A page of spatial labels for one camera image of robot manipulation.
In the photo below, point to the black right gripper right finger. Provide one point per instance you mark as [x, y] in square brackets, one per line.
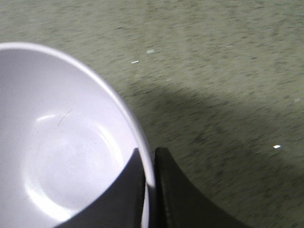
[180, 204]

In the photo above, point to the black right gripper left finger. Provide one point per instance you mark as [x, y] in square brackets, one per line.
[121, 205]

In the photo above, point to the purple plastic bowl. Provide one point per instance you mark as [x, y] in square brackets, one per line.
[65, 136]

